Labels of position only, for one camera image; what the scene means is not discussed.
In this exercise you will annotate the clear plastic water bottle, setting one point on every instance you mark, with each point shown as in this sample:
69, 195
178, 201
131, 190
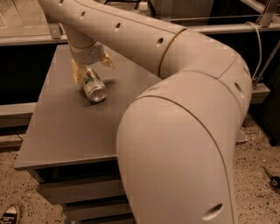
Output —
143, 8

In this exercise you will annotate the black and white sneaker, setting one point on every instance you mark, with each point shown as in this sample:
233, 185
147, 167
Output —
11, 215

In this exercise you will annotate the metal railing frame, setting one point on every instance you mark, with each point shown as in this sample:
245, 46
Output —
24, 23

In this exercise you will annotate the grey drawer cabinet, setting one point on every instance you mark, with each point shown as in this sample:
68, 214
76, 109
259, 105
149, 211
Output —
70, 145

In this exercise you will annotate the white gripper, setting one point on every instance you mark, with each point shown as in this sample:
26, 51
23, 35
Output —
87, 56

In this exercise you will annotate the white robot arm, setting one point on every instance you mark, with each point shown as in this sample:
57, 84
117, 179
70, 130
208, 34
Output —
176, 140

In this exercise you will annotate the silver 7up soda can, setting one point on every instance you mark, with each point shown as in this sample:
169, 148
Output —
93, 86

